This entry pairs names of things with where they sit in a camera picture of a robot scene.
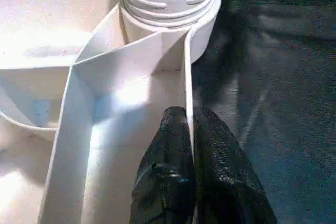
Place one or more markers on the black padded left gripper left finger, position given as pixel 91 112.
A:
pixel 168 171

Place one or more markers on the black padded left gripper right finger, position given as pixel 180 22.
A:
pixel 228 187

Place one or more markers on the white plastic table top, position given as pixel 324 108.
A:
pixel 52 24

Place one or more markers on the black work mat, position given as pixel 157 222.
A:
pixel 275 103

